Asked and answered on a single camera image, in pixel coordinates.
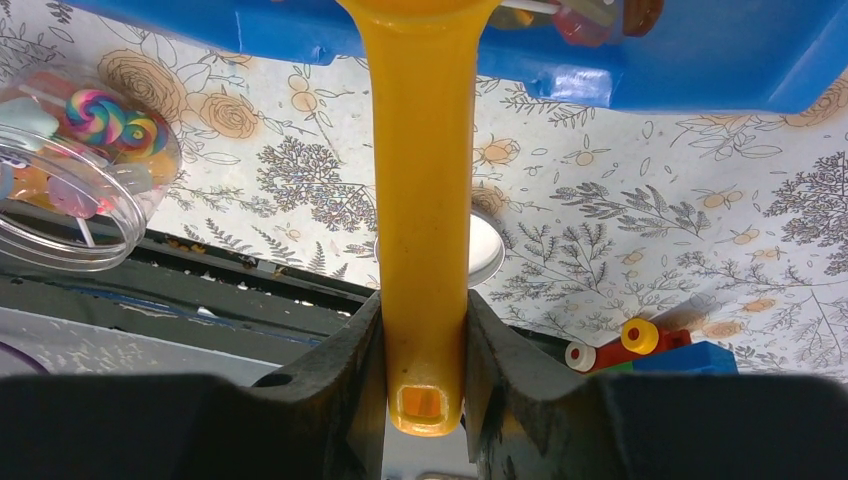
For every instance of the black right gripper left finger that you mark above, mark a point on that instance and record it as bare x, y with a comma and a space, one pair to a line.
329, 405

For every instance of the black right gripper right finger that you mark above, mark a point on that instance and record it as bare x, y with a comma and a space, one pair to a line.
526, 415

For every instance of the white round jar lid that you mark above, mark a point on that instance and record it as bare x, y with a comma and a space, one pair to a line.
487, 248

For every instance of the clear glass jar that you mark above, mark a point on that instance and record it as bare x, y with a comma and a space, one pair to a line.
84, 167

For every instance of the blue plastic candy bin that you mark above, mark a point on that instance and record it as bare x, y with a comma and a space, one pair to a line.
700, 57

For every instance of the yellow plastic scoop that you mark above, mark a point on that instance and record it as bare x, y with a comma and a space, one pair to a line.
422, 58

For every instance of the colourful toy block train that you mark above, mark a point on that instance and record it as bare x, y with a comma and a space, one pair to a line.
642, 346

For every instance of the floral table cloth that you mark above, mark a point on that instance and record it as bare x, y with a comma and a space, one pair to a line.
731, 226

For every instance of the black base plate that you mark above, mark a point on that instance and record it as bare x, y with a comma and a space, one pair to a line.
175, 289

